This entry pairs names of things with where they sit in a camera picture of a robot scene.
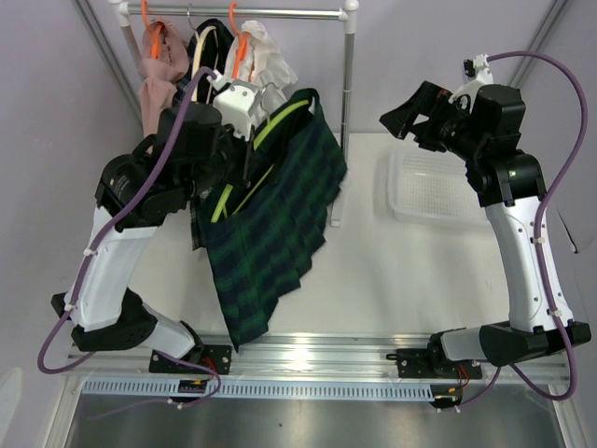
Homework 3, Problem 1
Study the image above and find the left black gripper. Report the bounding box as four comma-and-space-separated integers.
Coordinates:
182, 113, 258, 203

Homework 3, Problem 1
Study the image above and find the metal clothes rack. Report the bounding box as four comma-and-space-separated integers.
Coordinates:
109, 0, 360, 229

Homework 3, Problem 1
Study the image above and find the navy plaid skirt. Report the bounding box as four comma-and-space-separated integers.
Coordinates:
174, 19, 234, 250

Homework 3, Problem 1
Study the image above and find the cream plastic hanger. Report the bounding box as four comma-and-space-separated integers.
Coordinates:
191, 25, 217, 77

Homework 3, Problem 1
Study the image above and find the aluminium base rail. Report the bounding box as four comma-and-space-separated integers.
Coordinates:
66, 332, 568, 385

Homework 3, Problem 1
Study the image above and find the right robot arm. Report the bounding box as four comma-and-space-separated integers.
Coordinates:
380, 81, 591, 377

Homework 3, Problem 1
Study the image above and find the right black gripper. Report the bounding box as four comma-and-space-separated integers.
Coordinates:
380, 81, 486, 163

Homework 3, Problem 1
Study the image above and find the white ruffled skirt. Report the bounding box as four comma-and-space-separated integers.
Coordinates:
224, 21, 298, 111

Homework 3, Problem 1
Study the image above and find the left black mount plate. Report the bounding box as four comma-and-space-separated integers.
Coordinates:
148, 344, 232, 375

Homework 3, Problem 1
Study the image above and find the white plastic basket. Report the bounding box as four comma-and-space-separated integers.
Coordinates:
386, 146, 489, 230

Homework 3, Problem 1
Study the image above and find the orange hanger with pink skirt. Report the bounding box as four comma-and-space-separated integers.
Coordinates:
141, 0, 165, 60

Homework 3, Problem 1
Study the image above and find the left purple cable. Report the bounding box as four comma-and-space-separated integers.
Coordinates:
36, 65, 220, 375

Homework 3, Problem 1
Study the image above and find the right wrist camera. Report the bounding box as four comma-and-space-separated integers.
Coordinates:
449, 53, 493, 112

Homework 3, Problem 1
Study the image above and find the right black mount plate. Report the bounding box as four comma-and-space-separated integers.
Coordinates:
386, 348, 483, 380

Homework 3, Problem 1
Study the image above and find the orange plastic hanger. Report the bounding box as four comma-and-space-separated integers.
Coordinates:
229, 1, 248, 79

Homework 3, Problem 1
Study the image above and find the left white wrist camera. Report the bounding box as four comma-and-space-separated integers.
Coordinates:
211, 77, 261, 142

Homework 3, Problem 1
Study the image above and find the slotted cable duct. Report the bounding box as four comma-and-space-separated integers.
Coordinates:
82, 377, 435, 402

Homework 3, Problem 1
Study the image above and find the green plaid skirt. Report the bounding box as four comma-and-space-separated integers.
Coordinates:
199, 100, 347, 348

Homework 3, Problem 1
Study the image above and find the green plastic hanger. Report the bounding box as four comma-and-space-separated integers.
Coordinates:
210, 88, 320, 223

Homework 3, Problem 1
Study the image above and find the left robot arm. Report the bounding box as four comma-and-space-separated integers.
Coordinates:
52, 103, 252, 373

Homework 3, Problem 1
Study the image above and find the black mount plate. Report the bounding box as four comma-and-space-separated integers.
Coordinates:
386, 348, 483, 380
148, 344, 232, 375

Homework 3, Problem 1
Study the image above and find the pink skirt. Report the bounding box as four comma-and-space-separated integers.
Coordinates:
138, 21, 188, 136

